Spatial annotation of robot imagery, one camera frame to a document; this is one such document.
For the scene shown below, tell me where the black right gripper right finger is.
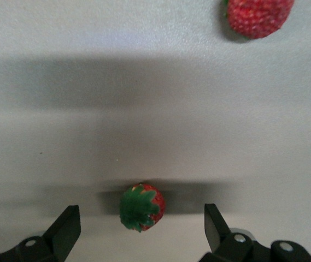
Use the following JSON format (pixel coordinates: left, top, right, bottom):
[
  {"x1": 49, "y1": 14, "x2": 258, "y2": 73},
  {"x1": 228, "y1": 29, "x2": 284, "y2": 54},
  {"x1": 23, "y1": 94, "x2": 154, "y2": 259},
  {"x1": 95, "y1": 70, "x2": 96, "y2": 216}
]
[{"x1": 198, "y1": 203, "x2": 311, "y2": 262}]

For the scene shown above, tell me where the red toy strawberry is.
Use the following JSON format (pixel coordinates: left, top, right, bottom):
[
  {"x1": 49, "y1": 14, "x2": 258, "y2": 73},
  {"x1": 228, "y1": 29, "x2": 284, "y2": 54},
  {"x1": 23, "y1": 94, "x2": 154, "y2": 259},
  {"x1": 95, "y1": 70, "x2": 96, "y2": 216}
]
[
  {"x1": 222, "y1": 0, "x2": 295, "y2": 40},
  {"x1": 119, "y1": 183, "x2": 166, "y2": 233}
]

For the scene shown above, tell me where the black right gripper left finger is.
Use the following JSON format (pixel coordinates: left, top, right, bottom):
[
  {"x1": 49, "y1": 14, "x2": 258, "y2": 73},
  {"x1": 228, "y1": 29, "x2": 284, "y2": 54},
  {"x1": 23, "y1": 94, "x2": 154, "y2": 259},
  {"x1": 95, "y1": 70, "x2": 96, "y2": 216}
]
[{"x1": 0, "y1": 205, "x2": 82, "y2": 262}]

